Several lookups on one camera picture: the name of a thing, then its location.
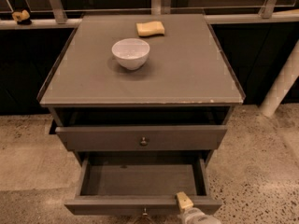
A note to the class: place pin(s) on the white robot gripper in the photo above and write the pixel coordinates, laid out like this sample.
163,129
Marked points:
196,216

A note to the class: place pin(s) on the grey drawer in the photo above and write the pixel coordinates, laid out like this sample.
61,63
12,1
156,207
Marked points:
142,138
127,188

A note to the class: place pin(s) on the grey top drawer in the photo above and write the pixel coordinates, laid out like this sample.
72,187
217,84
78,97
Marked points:
142,138

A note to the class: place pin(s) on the grey drawer cabinet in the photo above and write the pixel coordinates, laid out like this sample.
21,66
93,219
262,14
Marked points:
185,81

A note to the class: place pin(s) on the white ceramic bowl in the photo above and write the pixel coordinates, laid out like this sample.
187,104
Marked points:
131,53

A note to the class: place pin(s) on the white diagonal pole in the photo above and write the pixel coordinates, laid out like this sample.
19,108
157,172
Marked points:
283,83

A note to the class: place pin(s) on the yellow sponge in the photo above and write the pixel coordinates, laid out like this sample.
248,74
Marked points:
150,28

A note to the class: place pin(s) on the metal window railing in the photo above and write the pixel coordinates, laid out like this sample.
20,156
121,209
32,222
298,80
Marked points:
68,12

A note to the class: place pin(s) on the small yellow black object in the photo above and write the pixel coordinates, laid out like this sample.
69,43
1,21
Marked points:
21,16

